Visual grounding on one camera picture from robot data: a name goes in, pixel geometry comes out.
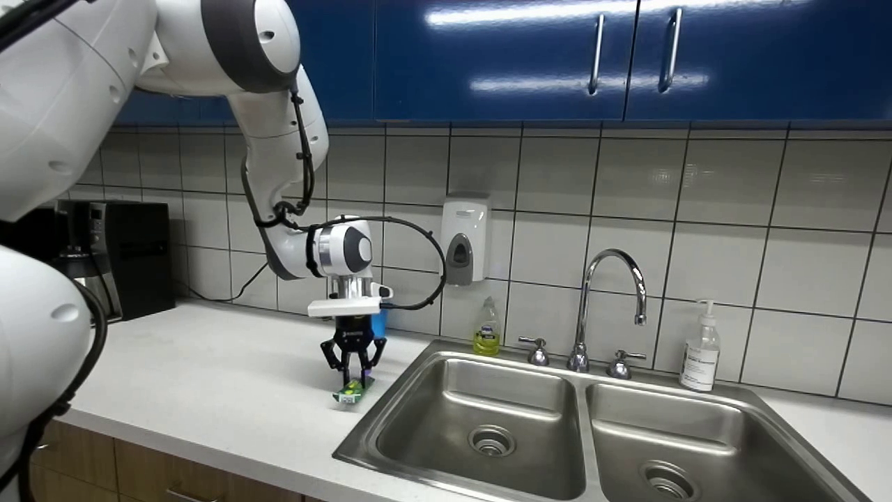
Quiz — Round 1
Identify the black countertop box appliance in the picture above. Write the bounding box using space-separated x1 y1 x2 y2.
0 205 67 266

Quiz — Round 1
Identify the green chocolate bar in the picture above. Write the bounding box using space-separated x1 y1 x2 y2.
331 375 376 411

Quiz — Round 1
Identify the wooden base cabinet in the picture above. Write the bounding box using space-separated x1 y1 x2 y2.
25 415 319 502

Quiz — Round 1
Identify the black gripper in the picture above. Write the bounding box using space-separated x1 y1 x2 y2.
317 315 390 393

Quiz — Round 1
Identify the white wall soap dispenser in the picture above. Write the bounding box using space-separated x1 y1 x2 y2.
438 196 494 288

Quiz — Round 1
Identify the silver cabinet door handle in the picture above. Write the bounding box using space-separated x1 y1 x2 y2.
658 7 686 99
584 12 606 99

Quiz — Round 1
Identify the stainless steel double sink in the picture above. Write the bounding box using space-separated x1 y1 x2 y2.
331 337 875 502

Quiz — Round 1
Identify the black coffee maker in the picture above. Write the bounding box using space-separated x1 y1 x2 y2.
55 198 179 323

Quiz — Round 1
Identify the blue glossy cabinet door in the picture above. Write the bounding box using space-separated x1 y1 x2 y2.
620 0 892 131
113 0 379 131
364 0 641 131

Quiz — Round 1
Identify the clear pump soap bottle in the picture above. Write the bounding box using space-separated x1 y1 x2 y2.
676 299 721 393

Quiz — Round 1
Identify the yellow dish soap bottle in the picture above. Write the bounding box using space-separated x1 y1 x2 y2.
471 295 503 361

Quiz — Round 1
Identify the chrome gooseneck faucet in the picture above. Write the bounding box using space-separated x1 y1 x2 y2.
565 246 648 375

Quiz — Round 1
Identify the black power cord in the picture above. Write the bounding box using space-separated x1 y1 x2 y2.
179 260 273 308

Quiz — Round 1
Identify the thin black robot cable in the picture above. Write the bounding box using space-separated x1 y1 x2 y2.
237 64 452 315

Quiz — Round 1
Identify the chrome faucet handle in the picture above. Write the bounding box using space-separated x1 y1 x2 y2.
604 350 648 382
516 334 552 369

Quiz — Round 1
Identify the steel coffee carafe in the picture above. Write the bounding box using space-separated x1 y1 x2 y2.
50 246 119 323

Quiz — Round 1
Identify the thick black robot hose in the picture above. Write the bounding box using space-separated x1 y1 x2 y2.
14 276 112 502

